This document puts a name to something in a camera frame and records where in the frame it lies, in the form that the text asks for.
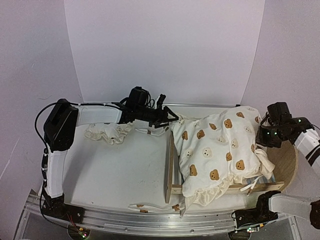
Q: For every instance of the blue white striped mattress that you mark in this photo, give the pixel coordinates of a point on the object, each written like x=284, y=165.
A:
x=261, y=180

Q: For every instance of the wooden pet bed frame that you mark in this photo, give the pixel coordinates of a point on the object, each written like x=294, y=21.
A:
x=175, y=178

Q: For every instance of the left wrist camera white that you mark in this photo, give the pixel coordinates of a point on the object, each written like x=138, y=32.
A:
x=158, y=102

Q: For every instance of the small bear print pillow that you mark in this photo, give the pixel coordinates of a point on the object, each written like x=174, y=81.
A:
x=111, y=133

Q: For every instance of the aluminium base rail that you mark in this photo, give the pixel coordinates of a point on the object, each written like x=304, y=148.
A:
x=108, y=211

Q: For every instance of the bear print cushion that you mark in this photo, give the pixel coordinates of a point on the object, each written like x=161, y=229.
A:
x=215, y=152

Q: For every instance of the small circuit board with leds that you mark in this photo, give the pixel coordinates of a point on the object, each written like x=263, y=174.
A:
x=78, y=233

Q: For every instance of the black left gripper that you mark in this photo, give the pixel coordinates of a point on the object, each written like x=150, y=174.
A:
x=162, y=118

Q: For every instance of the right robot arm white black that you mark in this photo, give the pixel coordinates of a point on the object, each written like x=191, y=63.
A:
x=285, y=137

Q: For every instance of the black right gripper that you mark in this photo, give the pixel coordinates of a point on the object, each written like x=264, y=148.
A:
x=260, y=139

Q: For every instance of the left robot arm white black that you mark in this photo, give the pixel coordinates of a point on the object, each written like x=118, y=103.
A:
x=59, y=132

